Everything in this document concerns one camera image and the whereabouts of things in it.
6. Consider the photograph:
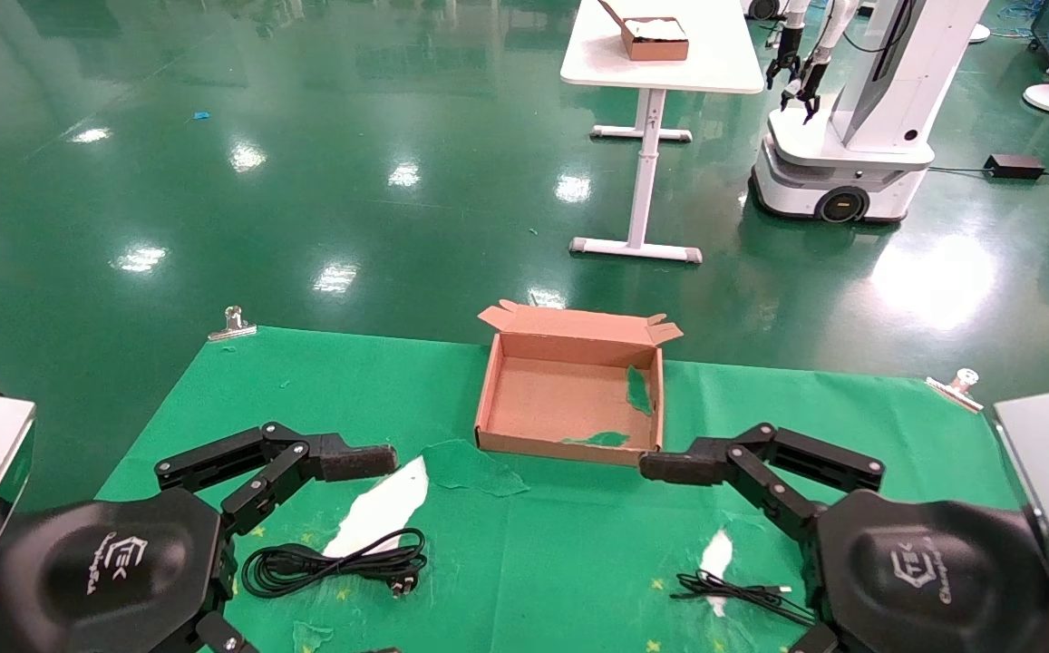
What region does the small brown filled cardboard box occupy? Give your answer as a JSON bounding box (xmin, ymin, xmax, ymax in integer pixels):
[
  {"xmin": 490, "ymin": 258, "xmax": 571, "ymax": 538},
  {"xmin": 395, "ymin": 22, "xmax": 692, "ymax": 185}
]
[{"xmin": 597, "ymin": 0, "xmax": 691, "ymax": 63}]

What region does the thin black USB cable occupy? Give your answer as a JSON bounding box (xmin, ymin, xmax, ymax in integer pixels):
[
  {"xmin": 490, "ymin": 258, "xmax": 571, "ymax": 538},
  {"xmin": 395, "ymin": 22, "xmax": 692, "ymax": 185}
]
[{"xmin": 669, "ymin": 569, "xmax": 820, "ymax": 629}]

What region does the white height-adjustable table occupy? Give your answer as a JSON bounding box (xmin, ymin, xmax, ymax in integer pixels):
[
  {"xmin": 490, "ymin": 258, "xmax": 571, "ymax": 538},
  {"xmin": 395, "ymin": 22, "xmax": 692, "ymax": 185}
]
[{"xmin": 560, "ymin": 0, "xmax": 766, "ymax": 265}]

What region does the black power adapter with cord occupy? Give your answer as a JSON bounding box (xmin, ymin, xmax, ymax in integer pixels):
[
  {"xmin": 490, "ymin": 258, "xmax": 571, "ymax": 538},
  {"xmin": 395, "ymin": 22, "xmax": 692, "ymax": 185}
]
[{"xmin": 928, "ymin": 153, "xmax": 1049, "ymax": 186}]

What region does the thick black power cable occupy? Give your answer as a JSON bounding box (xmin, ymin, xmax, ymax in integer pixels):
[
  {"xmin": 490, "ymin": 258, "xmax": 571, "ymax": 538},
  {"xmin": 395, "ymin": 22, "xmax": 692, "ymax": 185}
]
[{"xmin": 240, "ymin": 528, "xmax": 429, "ymax": 600}]

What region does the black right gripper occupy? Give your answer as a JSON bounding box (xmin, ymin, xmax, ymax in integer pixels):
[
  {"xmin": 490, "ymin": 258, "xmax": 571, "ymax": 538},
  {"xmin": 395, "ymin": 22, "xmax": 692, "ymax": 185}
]
[{"xmin": 790, "ymin": 490, "xmax": 1049, "ymax": 653}]

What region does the open brown cardboard box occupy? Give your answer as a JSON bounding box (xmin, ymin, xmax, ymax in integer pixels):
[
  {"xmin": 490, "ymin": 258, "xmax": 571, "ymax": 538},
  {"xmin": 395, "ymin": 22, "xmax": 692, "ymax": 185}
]
[{"xmin": 474, "ymin": 299, "xmax": 685, "ymax": 467}]

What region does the green table cloth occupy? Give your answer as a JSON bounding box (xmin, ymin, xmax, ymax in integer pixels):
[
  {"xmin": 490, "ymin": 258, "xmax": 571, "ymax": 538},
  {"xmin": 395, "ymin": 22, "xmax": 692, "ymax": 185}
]
[{"xmin": 93, "ymin": 326, "xmax": 1020, "ymax": 653}]

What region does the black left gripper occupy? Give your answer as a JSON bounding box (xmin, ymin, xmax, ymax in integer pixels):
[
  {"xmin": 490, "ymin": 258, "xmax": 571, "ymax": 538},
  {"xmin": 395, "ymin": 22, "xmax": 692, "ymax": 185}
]
[{"xmin": 0, "ymin": 421, "xmax": 398, "ymax": 653}]

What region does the long green film scrap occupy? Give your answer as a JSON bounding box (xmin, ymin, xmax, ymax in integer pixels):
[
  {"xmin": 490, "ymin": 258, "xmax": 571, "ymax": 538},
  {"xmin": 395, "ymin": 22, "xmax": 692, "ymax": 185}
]
[{"xmin": 625, "ymin": 364, "xmax": 655, "ymax": 417}]

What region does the white wheeled robot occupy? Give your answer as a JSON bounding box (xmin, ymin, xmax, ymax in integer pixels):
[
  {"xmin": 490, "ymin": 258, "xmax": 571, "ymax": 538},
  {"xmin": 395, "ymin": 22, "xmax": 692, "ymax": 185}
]
[{"xmin": 749, "ymin": 0, "xmax": 993, "ymax": 225}]

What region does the white robot arm black gripper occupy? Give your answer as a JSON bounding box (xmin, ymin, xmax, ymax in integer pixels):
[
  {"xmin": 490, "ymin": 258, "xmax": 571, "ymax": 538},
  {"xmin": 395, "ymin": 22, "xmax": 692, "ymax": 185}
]
[
  {"xmin": 780, "ymin": 0, "xmax": 862, "ymax": 125},
  {"xmin": 764, "ymin": 0, "xmax": 815, "ymax": 91}
]

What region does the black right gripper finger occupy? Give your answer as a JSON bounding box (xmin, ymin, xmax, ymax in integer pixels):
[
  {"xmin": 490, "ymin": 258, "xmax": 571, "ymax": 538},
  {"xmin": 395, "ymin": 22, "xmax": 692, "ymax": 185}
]
[{"xmin": 639, "ymin": 422, "xmax": 886, "ymax": 545}]

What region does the silver table clip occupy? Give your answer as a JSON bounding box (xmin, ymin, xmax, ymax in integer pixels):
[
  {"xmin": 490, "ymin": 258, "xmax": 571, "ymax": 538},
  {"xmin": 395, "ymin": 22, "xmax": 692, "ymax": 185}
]
[
  {"xmin": 926, "ymin": 367, "xmax": 986, "ymax": 414},
  {"xmin": 208, "ymin": 306, "xmax": 258, "ymax": 343}
]

